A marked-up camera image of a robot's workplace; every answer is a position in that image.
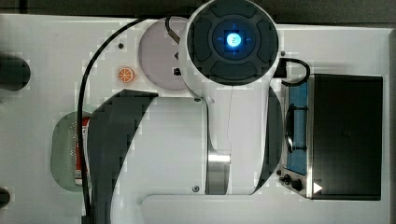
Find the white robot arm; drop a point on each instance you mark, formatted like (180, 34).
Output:
(209, 144)

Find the grey round plate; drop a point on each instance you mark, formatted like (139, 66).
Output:
(158, 57)

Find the orange slice toy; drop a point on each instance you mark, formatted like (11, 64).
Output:
(126, 74)

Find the green strainer basket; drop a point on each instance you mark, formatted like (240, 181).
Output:
(65, 160)

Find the red ketchup bottle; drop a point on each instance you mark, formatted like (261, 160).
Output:
(79, 149)

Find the silver toaster oven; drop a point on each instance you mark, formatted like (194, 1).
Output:
(333, 138)

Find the black frying pan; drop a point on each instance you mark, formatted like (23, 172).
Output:
(15, 73)

